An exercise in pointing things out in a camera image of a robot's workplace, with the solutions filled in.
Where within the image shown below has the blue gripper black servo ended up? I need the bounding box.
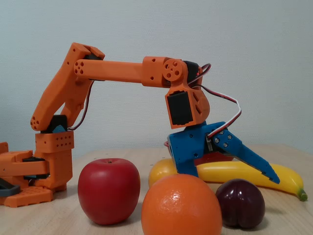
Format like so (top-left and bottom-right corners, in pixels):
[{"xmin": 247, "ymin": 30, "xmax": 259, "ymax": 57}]
[{"xmin": 167, "ymin": 121, "xmax": 281, "ymax": 185}]

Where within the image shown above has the dark purple plum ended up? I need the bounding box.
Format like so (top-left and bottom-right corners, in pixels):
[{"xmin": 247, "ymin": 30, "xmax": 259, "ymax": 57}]
[{"xmin": 215, "ymin": 178, "xmax": 266, "ymax": 229}]

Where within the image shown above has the orange robot base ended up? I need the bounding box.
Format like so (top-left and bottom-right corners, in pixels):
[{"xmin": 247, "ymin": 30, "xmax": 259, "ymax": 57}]
[{"xmin": 0, "ymin": 141, "xmax": 54, "ymax": 209}]

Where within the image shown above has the red speckled bowl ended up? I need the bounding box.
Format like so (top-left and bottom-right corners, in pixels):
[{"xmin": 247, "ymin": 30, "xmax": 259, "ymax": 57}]
[{"xmin": 163, "ymin": 141, "xmax": 236, "ymax": 165}]

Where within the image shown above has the yellow banana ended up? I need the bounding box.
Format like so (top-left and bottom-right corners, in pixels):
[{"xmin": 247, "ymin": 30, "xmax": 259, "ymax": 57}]
[{"xmin": 196, "ymin": 161, "xmax": 309, "ymax": 202}]

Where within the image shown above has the yellow round fruit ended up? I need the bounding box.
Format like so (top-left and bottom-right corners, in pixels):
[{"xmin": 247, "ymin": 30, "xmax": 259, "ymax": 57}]
[{"xmin": 148, "ymin": 158, "xmax": 179, "ymax": 188}]

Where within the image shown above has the orange fruit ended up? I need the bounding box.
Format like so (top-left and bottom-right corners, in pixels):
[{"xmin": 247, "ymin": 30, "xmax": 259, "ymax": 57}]
[{"xmin": 141, "ymin": 173, "xmax": 223, "ymax": 235}]

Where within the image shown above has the red apple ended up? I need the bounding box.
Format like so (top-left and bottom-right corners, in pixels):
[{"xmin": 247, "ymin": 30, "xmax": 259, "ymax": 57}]
[{"xmin": 77, "ymin": 158, "xmax": 141, "ymax": 226}]

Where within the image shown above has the black table clamp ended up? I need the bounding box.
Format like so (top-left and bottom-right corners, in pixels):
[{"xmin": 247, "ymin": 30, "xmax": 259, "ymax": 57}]
[{"xmin": 0, "ymin": 177, "xmax": 22, "ymax": 198}]

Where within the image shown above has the red white black servo cable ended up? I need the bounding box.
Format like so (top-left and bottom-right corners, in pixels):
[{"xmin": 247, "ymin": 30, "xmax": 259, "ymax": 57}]
[{"xmin": 187, "ymin": 63, "xmax": 243, "ymax": 138}]

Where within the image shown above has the thin shoulder servo cable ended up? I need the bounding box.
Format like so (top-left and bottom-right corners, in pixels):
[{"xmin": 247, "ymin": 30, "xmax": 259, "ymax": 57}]
[{"xmin": 67, "ymin": 80, "xmax": 95, "ymax": 131}]

